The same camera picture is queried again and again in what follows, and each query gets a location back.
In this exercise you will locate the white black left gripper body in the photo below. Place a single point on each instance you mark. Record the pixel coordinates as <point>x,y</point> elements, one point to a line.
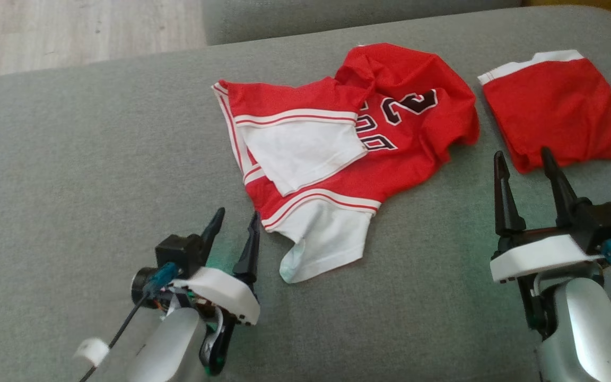
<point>226,292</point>

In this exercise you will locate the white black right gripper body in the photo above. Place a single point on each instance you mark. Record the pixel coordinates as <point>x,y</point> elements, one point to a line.
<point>539,254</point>

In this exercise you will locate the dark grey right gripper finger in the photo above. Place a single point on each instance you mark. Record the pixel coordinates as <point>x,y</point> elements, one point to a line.
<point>563,196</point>
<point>504,201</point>

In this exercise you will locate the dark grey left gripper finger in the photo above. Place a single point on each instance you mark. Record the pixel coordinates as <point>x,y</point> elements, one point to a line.
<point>250,254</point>
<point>211,233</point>

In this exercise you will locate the red shorts white stripe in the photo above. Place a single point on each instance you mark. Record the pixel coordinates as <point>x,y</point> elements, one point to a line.
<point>555,106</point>

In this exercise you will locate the red jersey white sleeves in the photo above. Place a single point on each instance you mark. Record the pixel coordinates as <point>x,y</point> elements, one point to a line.
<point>326,175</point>

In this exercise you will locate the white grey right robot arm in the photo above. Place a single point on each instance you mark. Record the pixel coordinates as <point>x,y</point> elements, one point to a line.
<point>581,329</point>

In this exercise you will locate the large grey sofa seat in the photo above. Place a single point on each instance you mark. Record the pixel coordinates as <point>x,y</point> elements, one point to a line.
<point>72,185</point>

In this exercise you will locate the grey sofa ottoman cushion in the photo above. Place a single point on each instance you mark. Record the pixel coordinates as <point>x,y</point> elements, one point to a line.
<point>311,16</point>

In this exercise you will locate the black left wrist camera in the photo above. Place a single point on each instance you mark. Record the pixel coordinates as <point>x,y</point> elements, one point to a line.
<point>178,254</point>

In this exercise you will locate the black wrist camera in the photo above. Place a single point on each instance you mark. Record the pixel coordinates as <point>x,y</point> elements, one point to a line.
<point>178,254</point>
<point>608,223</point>

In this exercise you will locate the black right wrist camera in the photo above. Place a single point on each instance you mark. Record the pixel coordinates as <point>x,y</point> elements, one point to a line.
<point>608,223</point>

